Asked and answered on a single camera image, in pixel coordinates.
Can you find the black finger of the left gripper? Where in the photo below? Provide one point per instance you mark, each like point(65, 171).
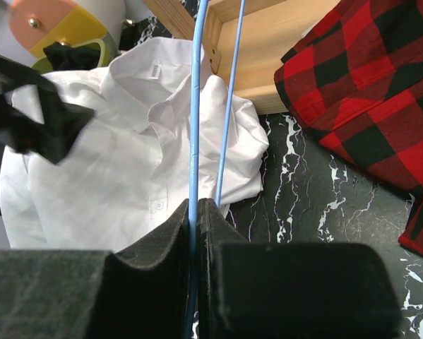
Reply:
point(62, 122)

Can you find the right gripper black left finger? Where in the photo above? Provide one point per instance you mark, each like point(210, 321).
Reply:
point(139, 292)

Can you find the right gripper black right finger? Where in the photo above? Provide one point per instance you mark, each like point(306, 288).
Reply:
point(300, 290)

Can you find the blue wire hanger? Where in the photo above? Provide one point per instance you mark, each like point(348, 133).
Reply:
point(194, 148)

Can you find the white shirt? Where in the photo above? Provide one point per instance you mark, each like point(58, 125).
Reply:
point(129, 169)

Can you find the red black plaid shirt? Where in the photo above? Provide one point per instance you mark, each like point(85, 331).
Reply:
point(355, 84)

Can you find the black garment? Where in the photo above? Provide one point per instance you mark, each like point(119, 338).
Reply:
point(62, 123)

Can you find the cream orange yellow cylinder container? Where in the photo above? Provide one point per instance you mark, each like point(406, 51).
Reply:
point(36, 24)

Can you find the wooden clothes rack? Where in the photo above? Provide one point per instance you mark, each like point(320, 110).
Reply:
point(268, 30)

